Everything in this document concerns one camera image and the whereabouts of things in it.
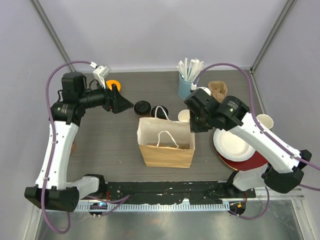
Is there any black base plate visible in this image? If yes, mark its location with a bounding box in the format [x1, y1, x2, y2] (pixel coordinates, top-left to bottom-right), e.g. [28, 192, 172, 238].
[91, 181, 256, 205]

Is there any red round tray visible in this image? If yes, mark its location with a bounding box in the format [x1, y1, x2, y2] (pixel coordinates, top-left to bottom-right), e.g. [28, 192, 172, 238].
[218, 151, 268, 171]

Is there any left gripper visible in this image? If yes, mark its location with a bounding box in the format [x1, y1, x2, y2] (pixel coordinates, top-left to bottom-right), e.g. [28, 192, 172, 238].
[79, 79, 133, 113]

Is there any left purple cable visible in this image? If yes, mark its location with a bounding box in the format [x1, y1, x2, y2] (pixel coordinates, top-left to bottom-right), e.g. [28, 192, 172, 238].
[41, 60, 130, 235]

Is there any pink mug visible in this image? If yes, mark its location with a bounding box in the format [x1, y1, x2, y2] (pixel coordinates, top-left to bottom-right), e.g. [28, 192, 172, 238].
[70, 142, 76, 153]

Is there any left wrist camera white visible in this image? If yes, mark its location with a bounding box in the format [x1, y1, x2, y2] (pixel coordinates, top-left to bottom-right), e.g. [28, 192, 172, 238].
[90, 61, 111, 89]

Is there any blue straw holder cup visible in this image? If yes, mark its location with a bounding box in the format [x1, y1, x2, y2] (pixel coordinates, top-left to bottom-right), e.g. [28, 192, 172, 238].
[177, 73, 199, 99]

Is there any white paper plate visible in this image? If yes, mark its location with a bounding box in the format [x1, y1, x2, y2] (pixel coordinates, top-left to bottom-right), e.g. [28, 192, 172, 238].
[213, 129, 256, 162]

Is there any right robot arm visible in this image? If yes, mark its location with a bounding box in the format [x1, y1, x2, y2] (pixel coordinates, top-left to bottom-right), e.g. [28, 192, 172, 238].
[184, 87, 312, 198]

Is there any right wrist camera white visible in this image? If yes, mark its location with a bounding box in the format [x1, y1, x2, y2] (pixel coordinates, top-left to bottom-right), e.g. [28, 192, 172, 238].
[190, 83, 211, 96]

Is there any stack of paper cups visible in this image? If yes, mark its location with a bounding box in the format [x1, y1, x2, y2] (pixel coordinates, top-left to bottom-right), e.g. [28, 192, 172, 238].
[178, 109, 190, 123]

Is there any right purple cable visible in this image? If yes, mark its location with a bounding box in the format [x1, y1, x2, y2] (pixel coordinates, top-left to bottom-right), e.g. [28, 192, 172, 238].
[192, 62, 320, 221]

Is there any brown paper bag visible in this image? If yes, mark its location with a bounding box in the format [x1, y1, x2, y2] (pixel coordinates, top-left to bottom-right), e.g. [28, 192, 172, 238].
[137, 106, 196, 169]

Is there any orange bowl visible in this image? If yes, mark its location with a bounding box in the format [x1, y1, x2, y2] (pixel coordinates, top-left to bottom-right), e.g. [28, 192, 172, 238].
[105, 79, 122, 92]

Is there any aluminium front rail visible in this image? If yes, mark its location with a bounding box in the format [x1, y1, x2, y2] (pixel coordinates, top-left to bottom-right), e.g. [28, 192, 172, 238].
[73, 187, 304, 214]

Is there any black coffee cup lid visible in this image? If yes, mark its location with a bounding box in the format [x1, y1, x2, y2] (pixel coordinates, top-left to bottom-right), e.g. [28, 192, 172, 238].
[133, 100, 151, 116]

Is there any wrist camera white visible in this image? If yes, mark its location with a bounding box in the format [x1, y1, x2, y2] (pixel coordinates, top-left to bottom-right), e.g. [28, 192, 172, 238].
[190, 83, 211, 96]
[90, 61, 111, 89]

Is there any cardboard cup carrier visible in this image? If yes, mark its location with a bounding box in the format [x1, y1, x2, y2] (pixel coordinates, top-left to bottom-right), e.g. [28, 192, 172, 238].
[208, 81, 228, 103]

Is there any purple cable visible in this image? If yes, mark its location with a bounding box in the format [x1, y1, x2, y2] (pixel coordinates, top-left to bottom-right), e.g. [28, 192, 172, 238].
[192, 62, 320, 221]
[41, 60, 130, 235]

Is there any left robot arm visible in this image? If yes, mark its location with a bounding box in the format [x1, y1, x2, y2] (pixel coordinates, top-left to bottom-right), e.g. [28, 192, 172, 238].
[24, 72, 134, 213]

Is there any yellow-green mug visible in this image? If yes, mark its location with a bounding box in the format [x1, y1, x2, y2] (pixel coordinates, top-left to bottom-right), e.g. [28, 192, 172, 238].
[256, 114, 274, 130]

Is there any white wrapped straws bundle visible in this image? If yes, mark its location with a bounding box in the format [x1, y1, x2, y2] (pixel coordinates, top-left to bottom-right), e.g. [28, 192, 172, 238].
[176, 57, 204, 82]

